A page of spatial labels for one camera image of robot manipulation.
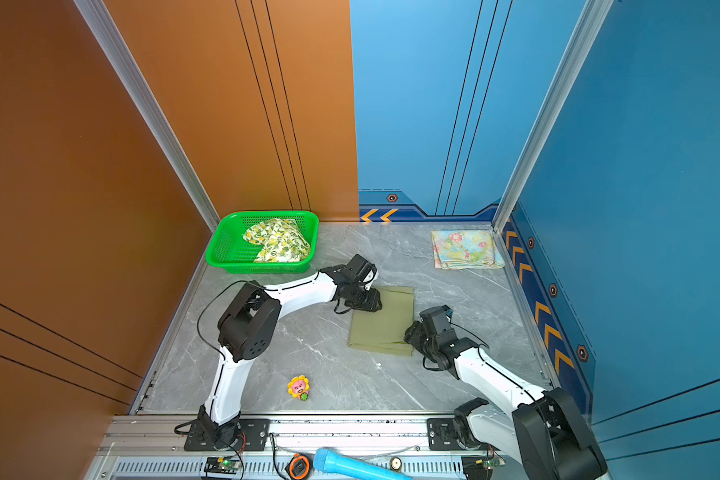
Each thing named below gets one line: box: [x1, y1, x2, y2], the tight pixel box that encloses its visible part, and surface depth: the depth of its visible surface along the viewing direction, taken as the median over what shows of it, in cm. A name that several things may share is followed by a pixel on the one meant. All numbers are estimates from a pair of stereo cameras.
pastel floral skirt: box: [431, 229, 505, 270], surface depth 111 cm
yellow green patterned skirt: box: [243, 218, 311, 263], surface depth 111 cm
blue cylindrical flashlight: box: [313, 447, 411, 480], surface depth 68 cm
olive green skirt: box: [348, 286, 415, 357], surface depth 91 cm
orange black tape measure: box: [284, 453, 312, 480], surface depth 68 cm
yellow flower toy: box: [287, 374, 311, 401], surface depth 79 cm
